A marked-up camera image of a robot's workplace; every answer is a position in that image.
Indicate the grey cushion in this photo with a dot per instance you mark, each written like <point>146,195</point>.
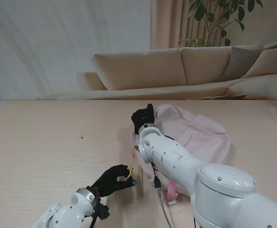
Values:
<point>240,61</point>

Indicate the beige cushion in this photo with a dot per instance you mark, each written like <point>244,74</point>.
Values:
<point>271,61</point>

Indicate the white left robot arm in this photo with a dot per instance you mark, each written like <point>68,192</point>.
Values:
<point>64,211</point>

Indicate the tall green houseplant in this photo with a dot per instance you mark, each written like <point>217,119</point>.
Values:
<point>200,12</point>

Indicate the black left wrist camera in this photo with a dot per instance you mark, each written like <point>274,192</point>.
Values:
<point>103,211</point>

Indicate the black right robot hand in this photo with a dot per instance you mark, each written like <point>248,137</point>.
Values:
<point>143,118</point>

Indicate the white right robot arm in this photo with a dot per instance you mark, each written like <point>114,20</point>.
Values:
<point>200,180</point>

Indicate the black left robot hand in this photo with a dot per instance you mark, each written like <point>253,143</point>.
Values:
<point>112,180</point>

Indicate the beige curtain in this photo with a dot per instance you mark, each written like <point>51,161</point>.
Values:
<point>166,23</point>

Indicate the beige sofa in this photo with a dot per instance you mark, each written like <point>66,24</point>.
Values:
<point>140,71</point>

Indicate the pink backpack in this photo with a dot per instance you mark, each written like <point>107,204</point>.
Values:
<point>188,137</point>

